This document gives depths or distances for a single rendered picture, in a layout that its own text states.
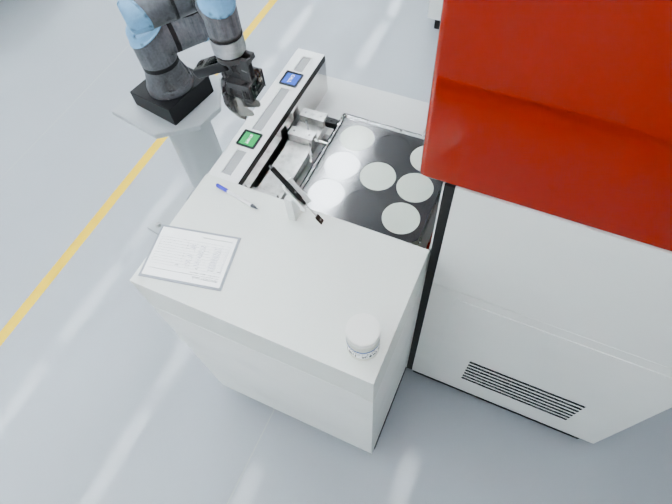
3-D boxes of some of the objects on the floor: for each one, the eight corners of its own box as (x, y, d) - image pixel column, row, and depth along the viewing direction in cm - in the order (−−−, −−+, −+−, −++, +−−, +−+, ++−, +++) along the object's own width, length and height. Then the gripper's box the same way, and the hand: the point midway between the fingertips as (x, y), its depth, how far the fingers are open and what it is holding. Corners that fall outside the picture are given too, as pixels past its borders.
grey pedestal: (148, 228, 245) (58, 99, 175) (208, 168, 262) (149, 29, 192) (226, 279, 229) (163, 159, 158) (285, 212, 246) (252, 76, 175)
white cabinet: (452, 250, 230) (488, 119, 159) (371, 457, 187) (373, 402, 117) (324, 207, 246) (306, 70, 175) (224, 388, 203) (147, 304, 133)
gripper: (240, 68, 112) (258, 136, 130) (259, 43, 116) (274, 112, 134) (207, 60, 114) (229, 128, 132) (226, 35, 118) (246, 104, 136)
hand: (241, 114), depth 133 cm, fingers closed
